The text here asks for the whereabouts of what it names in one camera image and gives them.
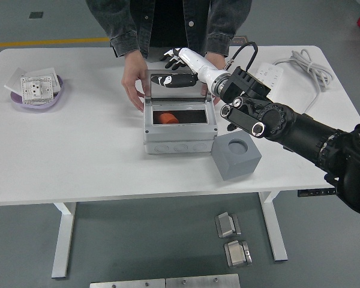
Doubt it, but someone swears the orange cylinder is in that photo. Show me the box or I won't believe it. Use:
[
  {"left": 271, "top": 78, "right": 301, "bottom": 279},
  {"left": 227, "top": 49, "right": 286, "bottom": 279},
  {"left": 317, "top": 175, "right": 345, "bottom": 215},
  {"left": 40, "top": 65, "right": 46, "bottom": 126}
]
[{"left": 158, "top": 112, "right": 180, "bottom": 124}]

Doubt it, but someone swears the person's right hand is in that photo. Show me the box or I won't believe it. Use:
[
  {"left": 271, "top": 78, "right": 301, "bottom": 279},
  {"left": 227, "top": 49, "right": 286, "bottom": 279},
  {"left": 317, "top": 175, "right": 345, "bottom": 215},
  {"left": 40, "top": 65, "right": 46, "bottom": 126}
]
[{"left": 121, "top": 49, "right": 148, "bottom": 113}]

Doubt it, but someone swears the person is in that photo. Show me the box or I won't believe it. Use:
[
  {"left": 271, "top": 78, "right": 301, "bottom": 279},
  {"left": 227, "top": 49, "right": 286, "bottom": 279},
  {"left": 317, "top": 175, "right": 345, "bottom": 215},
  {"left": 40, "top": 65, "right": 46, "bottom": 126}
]
[{"left": 85, "top": 0, "right": 253, "bottom": 59}]

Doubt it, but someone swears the grey metal plate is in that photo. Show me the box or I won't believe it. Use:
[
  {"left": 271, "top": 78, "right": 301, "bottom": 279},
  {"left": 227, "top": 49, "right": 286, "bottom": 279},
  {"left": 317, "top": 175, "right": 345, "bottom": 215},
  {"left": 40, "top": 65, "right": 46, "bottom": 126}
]
[
  {"left": 89, "top": 278, "right": 166, "bottom": 288},
  {"left": 166, "top": 273, "right": 241, "bottom": 288}
]

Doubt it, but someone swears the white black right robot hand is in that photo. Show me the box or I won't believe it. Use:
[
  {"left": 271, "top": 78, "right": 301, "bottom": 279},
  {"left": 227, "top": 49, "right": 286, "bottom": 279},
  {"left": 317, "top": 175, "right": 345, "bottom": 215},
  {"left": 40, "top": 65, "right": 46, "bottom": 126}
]
[{"left": 149, "top": 47, "right": 230, "bottom": 91}]

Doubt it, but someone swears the white table leg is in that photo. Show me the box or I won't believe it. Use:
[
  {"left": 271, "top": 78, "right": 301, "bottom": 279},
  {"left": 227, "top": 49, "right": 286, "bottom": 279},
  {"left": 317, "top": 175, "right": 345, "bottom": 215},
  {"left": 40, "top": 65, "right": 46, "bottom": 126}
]
[
  {"left": 51, "top": 202, "right": 77, "bottom": 278},
  {"left": 258, "top": 190, "right": 289, "bottom": 262}
]

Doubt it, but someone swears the grey cube with round hole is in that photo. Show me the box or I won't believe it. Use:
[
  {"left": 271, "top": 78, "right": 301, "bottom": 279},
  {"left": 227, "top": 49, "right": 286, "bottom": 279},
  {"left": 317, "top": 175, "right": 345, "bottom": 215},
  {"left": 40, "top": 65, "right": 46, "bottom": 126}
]
[{"left": 212, "top": 131, "right": 262, "bottom": 181}]

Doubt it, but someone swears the yellow floor tape line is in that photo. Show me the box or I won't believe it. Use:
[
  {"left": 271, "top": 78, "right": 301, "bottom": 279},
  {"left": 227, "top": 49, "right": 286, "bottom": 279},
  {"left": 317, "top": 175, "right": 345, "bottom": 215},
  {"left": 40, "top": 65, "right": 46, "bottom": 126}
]
[{"left": 0, "top": 37, "right": 110, "bottom": 49}]

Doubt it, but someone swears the person's left hand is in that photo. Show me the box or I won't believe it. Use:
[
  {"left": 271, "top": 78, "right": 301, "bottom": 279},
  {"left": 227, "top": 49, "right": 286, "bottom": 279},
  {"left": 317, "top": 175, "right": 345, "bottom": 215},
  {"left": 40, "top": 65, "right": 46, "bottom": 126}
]
[{"left": 204, "top": 52, "right": 226, "bottom": 105}]

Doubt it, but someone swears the silver metal block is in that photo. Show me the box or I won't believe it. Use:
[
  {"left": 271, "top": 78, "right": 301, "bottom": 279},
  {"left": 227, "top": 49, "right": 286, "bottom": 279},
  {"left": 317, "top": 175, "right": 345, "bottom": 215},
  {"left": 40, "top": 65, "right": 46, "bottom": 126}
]
[
  {"left": 224, "top": 239, "right": 253, "bottom": 268},
  {"left": 215, "top": 212, "right": 242, "bottom": 239}
]

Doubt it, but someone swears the grey junction box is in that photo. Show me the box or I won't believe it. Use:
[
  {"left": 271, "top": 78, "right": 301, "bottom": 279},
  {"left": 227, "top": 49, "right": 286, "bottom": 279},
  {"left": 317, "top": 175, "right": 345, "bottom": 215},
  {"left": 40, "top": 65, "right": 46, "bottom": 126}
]
[{"left": 142, "top": 69, "right": 219, "bottom": 155}]

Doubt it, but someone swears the white blank switch plate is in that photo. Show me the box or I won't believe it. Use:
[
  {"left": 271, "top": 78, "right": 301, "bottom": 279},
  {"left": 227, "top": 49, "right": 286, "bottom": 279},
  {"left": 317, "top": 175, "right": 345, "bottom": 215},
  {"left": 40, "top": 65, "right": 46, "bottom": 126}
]
[{"left": 4, "top": 67, "right": 28, "bottom": 92}]

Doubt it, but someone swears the purple bowl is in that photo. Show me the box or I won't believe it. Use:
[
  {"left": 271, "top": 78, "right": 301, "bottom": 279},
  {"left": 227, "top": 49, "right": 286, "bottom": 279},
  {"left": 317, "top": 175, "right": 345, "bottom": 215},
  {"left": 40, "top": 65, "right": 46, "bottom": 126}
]
[{"left": 10, "top": 74, "right": 65, "bottom": 113}]

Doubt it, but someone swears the white framed switch plate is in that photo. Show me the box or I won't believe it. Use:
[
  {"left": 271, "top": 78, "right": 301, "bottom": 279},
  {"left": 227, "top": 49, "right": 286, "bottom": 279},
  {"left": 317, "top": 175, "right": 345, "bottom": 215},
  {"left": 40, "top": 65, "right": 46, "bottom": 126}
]
[{"left": 24, "top": 67, "right": 64, "bottom": 94}]

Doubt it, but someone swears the white power strip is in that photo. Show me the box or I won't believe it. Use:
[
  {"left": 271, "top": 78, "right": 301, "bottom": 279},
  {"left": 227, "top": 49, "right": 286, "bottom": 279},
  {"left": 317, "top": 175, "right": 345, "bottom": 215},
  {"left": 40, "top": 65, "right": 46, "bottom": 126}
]
[{"left": 253, "top": 62, "right": 285, "bottom": 98}]

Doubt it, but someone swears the black table control panel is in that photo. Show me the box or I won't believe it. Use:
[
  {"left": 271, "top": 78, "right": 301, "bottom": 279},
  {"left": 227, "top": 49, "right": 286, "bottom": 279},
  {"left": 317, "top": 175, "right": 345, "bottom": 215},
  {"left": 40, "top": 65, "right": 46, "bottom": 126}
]
[{"left": 298, "top": 188, "right": 337, "bottom": 198}]

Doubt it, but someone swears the white printed socket panel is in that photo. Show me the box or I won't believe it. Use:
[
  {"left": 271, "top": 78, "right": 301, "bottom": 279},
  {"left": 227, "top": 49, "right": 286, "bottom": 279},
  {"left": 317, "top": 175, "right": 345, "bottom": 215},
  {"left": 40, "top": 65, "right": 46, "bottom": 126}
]
[{"left": 19, "top": 76, "right": 54, "bottom": 106}]

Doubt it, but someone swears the white power cord with plug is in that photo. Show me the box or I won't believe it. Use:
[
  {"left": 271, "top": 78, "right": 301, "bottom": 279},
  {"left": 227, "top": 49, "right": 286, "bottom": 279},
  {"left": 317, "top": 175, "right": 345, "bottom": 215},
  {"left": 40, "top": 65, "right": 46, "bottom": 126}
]
[{"left": 271, "top": 49, "right": 335, "bottom": 130}]

